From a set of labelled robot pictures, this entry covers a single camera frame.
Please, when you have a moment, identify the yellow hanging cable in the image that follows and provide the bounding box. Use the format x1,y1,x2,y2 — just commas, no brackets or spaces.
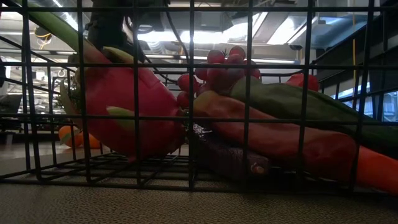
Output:
351,15,356,66

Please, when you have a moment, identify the black wire basket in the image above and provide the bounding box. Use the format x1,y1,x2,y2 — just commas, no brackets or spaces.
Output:
0,0,398,195

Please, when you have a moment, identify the long red pepper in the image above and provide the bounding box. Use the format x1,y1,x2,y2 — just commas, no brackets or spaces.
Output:
192,90,359,184

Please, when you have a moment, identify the large ventilation duct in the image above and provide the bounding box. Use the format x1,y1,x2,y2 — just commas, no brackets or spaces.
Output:
310,14,368,50

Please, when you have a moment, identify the red grape bunch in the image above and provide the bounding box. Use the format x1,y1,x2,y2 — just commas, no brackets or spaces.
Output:
176,45,262,108

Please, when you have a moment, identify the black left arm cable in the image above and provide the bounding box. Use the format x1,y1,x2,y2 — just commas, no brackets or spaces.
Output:
146,11,191,84

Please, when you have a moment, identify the tangerine cluster with leaves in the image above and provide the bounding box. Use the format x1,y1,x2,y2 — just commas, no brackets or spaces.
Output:
58,124,102,149

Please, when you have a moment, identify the dark green pepper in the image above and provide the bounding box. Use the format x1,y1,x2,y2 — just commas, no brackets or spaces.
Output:
229,76,398,159

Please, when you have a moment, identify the red bell pepper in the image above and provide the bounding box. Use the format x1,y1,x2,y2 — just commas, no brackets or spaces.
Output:
285,73,320,93

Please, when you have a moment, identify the pink dragon fruit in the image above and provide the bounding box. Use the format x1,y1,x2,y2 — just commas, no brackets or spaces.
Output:
14,0,187,163

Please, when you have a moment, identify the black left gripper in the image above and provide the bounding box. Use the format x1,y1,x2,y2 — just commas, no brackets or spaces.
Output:
86,0,169,62

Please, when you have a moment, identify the long ceiling light fixture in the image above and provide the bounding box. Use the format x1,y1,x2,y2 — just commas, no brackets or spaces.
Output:
144,54,297,65

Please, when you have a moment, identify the black aluminium table frame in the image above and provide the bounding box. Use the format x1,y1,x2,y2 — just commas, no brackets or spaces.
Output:
0,129,62,146

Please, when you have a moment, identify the round grey mat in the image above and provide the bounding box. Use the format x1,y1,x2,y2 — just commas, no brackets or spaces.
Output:
0,183,398,224

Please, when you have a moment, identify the orange carrot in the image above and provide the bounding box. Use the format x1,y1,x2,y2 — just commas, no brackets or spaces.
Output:
354,144,398,197

